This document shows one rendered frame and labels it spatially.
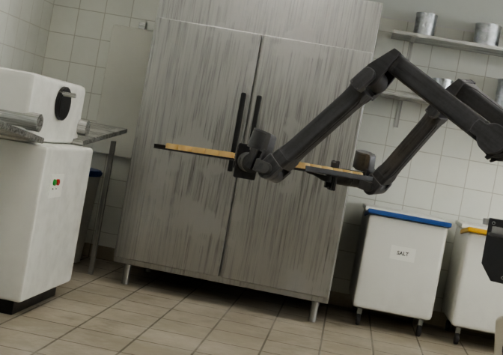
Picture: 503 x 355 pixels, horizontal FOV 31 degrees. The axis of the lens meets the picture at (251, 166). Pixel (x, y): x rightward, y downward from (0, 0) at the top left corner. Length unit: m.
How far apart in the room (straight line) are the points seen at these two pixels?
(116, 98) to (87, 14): 0.67
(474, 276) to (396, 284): 0.49
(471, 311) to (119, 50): 3.09
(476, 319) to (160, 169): 2.23
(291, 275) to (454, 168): 1.58
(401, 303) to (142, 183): 1.83
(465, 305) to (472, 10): 2.09
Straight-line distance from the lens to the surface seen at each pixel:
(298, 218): 5.69
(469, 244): 5.99
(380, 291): 5.98
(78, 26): 6.96
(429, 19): 6.44
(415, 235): 5.96
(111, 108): 6.76
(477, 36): 6.47
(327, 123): 2.49
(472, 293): 6.03
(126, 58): 6.76
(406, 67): 2.45
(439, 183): 6.61
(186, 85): 5.78
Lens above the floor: 1.06
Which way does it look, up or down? 2 degrees down
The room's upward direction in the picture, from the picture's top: 10 degrees clockwise
